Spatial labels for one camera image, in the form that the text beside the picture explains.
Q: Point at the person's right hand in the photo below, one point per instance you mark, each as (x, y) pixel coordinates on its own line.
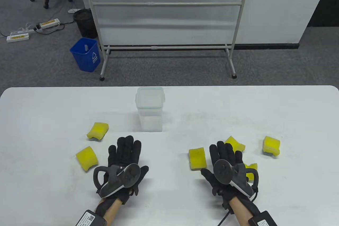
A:
(225, 151)

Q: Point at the person's left hand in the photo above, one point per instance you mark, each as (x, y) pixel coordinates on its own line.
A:
(124, 151)

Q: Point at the yellow green sponge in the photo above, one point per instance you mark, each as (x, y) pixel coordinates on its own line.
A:
(98, 130)
(234, 142)
(271, 145)
(251, 167)
(86, 158)
(197, 158)

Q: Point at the clear plastic airtight container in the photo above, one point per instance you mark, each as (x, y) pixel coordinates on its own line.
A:
(149, 121)

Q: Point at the clear lid with green seal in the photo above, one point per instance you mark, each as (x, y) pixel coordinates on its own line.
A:
(149, 97)

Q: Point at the person's right forearm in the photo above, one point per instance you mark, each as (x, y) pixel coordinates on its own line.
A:
(239, 210)

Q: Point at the person's left forearm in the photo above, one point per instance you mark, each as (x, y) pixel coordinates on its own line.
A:
(112, 210)

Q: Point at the dark grey tracking controller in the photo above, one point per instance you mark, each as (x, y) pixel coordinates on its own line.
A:
(223, 171)
(127, 175)

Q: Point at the black wrist sensor box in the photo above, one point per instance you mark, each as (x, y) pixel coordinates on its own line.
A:
(90, 219)
(262, 219)

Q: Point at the blue plastic bin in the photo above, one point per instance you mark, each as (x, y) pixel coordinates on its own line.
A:
(84, 59)

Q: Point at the black mesh trash bin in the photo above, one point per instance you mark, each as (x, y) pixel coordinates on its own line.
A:
(86, 24)

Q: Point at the white power strip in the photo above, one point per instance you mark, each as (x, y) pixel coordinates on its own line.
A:
(17, 37)
(49, 23)

